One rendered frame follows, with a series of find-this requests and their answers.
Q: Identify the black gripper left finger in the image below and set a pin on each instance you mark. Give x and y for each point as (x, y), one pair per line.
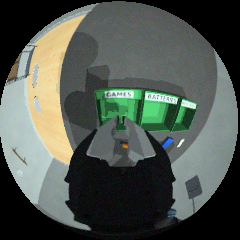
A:
(99, 144)

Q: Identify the green three-compartment bin tray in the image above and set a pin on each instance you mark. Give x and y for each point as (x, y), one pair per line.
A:
(156, 116)

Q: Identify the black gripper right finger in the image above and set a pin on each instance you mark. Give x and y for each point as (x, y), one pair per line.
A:
(143, 146)

